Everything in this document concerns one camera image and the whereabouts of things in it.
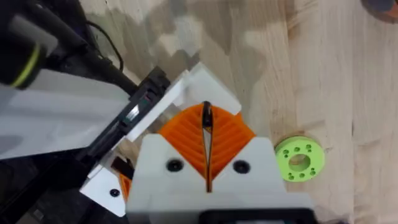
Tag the finger of the white orange left gripper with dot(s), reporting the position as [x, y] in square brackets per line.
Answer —
[205, 84]

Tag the white orange right gripper right finger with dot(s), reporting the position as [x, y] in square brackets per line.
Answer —
[248, 180]

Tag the white orange right gripper left finger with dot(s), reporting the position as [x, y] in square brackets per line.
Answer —
[168, 174]

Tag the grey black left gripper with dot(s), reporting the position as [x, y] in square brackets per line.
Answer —
[62, 118]

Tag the green disc with holes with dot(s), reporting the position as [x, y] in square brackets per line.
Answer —
[317, 161]

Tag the orange toy tub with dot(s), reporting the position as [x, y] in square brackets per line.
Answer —
[382, 6]

